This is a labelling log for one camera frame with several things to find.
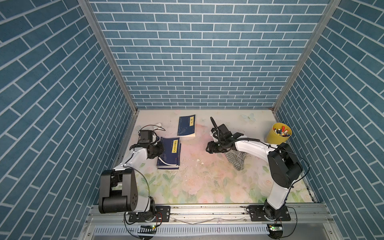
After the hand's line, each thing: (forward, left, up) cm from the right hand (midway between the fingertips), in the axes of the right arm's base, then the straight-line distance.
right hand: (210, 149), depth 91 cm
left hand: (-2, +27, +1) cm, 27 cm away
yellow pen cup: (+8, -39, +5) cm, 40 cm away
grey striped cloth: (-3, -17, -3) cm, 17 cm away
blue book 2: (-8, +23, -1) cm, 25 cm away
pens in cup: (+14, -45, +5) cm, 47 cm away
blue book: (+20, +18, -4) cm, 27 cm away
